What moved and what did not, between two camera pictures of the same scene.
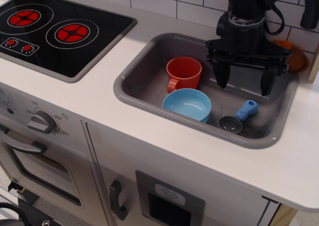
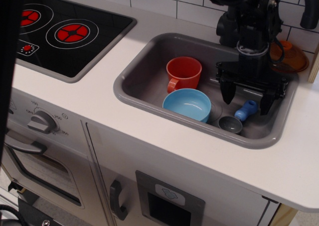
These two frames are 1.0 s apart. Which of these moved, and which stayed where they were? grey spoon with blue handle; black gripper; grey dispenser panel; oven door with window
Moved: black gripper
Stayed: oven door with window; grey dispenser panel; grey spoon with blue handle
